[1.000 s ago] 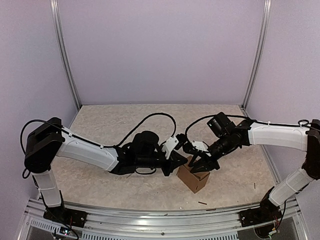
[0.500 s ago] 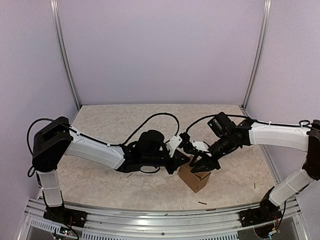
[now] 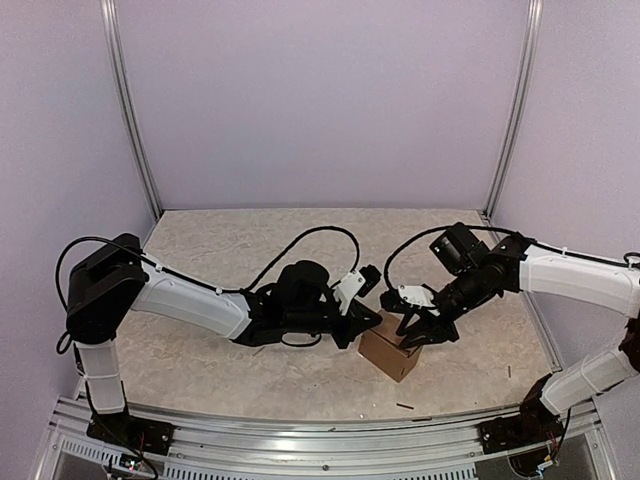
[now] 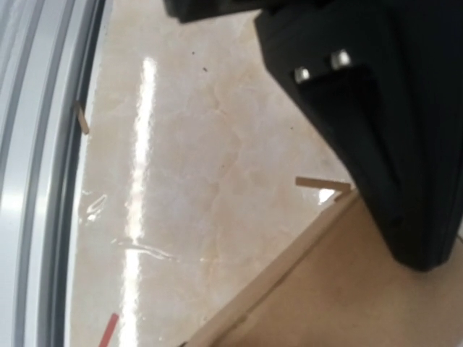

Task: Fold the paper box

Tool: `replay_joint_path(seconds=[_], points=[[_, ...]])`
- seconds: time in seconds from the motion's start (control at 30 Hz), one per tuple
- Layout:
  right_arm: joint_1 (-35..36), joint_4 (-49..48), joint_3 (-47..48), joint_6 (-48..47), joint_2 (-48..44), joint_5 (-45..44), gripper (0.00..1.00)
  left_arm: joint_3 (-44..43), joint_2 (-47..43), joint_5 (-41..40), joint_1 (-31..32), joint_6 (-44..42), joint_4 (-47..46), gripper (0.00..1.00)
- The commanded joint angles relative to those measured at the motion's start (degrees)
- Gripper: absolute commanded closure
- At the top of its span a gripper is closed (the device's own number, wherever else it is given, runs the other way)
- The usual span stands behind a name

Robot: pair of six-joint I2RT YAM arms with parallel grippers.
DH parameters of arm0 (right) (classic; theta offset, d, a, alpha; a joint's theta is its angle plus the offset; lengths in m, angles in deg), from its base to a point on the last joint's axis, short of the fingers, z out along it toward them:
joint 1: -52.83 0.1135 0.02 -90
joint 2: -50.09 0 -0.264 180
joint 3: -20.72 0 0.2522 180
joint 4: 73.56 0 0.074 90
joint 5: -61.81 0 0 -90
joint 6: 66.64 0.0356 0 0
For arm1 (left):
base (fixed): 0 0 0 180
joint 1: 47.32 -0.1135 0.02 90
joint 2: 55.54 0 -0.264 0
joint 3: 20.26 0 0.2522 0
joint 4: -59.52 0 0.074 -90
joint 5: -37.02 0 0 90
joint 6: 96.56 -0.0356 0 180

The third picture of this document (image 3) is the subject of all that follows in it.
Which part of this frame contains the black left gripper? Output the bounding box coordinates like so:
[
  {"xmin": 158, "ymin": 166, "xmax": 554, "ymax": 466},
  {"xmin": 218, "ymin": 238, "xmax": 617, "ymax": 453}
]
[{"xmin": 285, "ymin": 300, "xmax": 382, "ymax": 350}]

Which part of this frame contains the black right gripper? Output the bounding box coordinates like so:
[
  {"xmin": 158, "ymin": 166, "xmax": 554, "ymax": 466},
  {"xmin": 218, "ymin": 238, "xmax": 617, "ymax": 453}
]
[{"xmin": 397, "ymin": 266, "xmax": 488, "ymax": 349}]

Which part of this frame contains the brown cardboard box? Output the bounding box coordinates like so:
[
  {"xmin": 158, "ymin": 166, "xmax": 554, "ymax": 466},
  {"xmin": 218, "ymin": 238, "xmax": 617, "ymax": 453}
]
[{"xmin": 358, "ymin": 310, "xmax": 422, "ymax": 383}]

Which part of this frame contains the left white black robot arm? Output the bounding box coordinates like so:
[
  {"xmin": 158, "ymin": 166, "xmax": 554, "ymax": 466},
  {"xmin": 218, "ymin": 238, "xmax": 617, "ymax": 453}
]
[{"xmin": 56, "ymin": 233, "xmax": 382, "ymax": 456}]

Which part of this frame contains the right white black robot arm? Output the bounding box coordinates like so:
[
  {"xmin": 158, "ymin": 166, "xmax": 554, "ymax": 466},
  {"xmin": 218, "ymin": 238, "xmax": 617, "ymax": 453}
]
[{"xmin": 380, "ymin": 222, "xmax": 639, "ymax": 454}]

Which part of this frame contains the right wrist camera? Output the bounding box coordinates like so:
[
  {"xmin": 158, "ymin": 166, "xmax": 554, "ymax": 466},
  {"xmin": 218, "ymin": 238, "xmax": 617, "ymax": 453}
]
[{"xmin": 380, "ymin": 285, "xmax": 440, "ymax": 316}]

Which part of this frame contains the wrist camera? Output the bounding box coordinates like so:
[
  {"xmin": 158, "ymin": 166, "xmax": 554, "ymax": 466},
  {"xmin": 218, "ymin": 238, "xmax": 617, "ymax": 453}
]
[
  {"xmin": 332, "ymin": 265, "xmax": 382, "ymax": 316},
  {"xmin": 380, "ymin": 285, "xmax": 440, "ymax": 316}
]

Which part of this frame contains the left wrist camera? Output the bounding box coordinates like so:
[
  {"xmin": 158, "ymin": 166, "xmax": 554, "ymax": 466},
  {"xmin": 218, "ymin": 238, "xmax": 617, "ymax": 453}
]
[{"xmin": 332, "ymin": 265, "xmax": 382, "ymax": 316}]

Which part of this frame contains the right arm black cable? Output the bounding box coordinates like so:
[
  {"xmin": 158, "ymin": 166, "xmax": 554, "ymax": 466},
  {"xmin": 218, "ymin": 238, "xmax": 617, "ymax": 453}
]
[{"xmin": 382, "ymin": 225, "xmax": 526, "ymax": 296}]

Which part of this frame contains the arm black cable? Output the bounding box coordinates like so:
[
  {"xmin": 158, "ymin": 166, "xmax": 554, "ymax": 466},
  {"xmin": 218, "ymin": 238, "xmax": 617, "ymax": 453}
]
[
  {"xmin": 382, "ymin": 225, "xmax": 526, "ymax": 296},
  {"xmin": 234, "ymin": 225, "xmax": 362, "ymax": 349}
]

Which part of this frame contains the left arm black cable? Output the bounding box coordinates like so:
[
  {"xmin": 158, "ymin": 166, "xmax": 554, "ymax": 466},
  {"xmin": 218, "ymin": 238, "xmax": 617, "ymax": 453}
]
[{"xmin": 234, "ymin": 225, "xmax": 362, "ymax": 349}]

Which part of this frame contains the front aluminium frame rail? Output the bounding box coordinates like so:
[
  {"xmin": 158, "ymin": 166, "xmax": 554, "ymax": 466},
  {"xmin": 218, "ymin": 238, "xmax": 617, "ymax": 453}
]
[{"xmin": 27, "ymin": 394, "xmax": 620, "ymax": 479}]

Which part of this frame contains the right aluminium corner post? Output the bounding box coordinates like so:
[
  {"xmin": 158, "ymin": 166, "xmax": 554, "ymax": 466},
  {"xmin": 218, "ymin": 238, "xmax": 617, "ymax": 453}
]
[{"xmin": 482, "ymin": 0, "xmax": 544, "ymax": 222}]

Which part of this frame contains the aluminium corner post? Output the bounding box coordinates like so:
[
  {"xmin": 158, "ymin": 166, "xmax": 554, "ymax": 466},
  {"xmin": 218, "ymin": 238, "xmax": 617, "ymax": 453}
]
[
  {"xmin": 482, "ymin": 0, "xmax": 544, "ymax": 222},
  {"xmin": 100, "ymin": 0, "xmax": 164, "ymax": 223}
]

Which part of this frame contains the left aluminium corner post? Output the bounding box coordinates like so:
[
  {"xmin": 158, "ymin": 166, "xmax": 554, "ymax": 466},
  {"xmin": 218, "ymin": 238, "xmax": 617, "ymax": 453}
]
[{"xmin": 100, "ymin": 0, "xmax": 164, "ymax": 223}]

